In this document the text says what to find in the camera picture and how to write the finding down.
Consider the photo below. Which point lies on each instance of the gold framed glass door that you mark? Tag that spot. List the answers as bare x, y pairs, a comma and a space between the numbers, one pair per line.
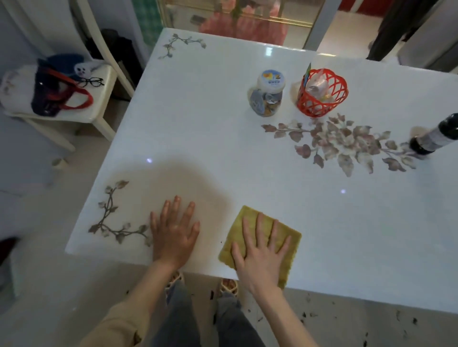
186, 16

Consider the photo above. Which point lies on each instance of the grey sofa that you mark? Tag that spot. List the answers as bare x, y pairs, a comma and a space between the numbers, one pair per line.
431, 39

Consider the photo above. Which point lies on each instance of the yellow-green cleaning cloth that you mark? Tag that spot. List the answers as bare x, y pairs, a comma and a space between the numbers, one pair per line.
236, 228

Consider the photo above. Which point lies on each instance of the green and red card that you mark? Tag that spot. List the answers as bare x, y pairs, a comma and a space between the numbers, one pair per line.
307, 77

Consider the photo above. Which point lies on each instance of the person's right leg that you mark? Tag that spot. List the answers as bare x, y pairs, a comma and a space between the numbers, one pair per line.
232, 321

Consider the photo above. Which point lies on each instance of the person's left middle finger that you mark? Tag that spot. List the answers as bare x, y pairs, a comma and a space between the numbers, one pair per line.
176, 211

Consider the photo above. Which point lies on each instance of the person's right forearm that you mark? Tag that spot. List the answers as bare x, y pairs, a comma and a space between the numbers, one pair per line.
282, 318

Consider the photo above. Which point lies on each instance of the white wrapped packet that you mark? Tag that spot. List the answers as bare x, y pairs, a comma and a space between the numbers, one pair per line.
317, 86

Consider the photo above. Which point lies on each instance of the person's left hand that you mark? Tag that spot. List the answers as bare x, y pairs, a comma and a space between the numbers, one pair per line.
173, 239

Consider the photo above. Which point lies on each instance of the black clothing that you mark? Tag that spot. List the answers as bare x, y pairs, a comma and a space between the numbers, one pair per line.
120, 53

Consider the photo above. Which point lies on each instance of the person's beige sandal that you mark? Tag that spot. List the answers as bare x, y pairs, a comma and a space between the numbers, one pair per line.
229, 286
175, 278

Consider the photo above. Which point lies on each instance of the person's left thumb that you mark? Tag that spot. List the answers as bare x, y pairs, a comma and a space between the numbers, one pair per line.
195, 232

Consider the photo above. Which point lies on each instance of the person's left beige sandal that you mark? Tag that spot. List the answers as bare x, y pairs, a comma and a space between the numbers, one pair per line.
175, 278

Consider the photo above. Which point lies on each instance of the black eyeglasses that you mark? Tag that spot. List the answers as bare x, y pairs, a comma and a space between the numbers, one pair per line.
91, 82

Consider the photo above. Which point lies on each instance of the green checkered cloth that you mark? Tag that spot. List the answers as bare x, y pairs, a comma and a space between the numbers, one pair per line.
147, 19

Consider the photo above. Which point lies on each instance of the person's right thumb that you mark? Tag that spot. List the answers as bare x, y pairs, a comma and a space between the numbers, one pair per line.
237, 255

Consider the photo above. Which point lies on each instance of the person's right hand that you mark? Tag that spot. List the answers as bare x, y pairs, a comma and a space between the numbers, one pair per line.
263, 262

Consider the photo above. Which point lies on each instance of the person's right beige sandal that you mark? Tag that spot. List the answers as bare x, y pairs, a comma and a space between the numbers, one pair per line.
229, 286

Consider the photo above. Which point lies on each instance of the clear jar with white lid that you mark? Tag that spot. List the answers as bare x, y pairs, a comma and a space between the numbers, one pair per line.
267, 94

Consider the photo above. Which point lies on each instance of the white patterned bag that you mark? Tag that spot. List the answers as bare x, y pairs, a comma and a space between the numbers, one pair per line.
18, 89

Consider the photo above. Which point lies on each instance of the person's leg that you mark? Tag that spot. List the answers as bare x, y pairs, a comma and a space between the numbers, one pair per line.
232, 321
393, 28
179, 318

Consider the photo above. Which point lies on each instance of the person's left leg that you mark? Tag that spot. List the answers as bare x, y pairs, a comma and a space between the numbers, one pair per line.
179, 318

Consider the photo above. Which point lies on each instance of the person's right middle finger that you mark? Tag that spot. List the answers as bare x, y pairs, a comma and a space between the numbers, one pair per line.
261, 230

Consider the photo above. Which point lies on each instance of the red plastic basket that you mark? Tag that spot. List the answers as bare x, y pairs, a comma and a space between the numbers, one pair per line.
331, 102

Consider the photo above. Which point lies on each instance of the person's right little finger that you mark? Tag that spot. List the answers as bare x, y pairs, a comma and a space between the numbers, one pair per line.
285, 247

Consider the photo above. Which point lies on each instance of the white wooden chair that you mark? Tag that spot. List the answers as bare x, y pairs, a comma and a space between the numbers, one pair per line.
102, 103

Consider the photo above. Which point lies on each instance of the person's left forearm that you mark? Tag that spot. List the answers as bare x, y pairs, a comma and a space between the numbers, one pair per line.
136, 307

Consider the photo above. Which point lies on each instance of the dark wine bottle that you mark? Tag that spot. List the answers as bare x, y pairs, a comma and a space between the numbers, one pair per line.
434, 137

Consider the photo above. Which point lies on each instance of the person's left little finger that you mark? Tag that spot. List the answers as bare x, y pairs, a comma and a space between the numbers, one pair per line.
154, 223

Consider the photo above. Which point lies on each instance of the blue knitted hat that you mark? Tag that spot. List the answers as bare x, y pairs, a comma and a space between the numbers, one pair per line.
62, 62

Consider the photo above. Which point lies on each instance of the white plush toy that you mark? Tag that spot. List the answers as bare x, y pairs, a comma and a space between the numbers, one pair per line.
84, 68

